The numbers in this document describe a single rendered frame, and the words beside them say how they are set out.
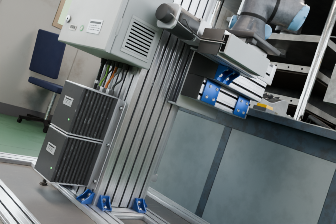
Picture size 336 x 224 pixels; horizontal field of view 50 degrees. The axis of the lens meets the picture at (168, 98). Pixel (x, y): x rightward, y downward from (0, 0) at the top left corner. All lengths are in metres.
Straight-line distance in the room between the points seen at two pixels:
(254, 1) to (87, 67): 3.43
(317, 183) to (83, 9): 1.19
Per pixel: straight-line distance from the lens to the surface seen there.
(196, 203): 2.08
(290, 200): 1.76
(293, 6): 1.60
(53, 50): 4.09
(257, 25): 1.53
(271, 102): 2.19
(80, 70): 4.69
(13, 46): 4.32
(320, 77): 2.92
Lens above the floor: 0.65
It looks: 2 degrees up
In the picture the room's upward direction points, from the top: 19 degrees clockwise
